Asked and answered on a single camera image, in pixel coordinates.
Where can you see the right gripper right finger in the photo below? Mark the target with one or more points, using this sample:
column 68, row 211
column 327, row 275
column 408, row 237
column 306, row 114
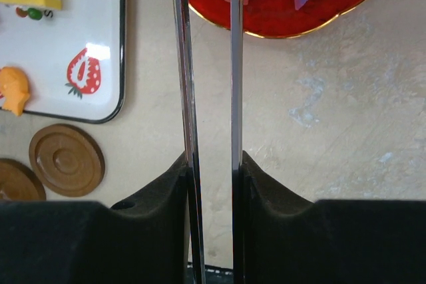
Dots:
column 281, row 237

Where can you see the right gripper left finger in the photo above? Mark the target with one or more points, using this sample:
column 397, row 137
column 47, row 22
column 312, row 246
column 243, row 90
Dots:
column 143, row 238

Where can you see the metal tongs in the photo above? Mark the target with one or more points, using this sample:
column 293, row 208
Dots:
column 188, row 101

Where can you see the brown wooden coaster right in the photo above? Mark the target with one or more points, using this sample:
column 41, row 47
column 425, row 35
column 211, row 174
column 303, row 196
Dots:
column 67, row 160

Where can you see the brown wooden coaster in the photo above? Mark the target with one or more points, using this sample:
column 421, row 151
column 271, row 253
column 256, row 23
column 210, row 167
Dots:
column 67, row 160
column 19, row 183

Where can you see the brown wooden coaster left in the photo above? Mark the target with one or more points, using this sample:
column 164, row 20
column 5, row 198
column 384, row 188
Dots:
column 19, row 183

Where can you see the white strawberry tray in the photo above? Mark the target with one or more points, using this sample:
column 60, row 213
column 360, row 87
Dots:
column 74, row 58

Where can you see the orange fish cake right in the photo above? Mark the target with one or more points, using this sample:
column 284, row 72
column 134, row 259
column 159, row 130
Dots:
column 14, row 89

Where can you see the black base frame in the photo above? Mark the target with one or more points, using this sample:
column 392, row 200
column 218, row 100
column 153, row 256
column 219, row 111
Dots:
column 214, row 275

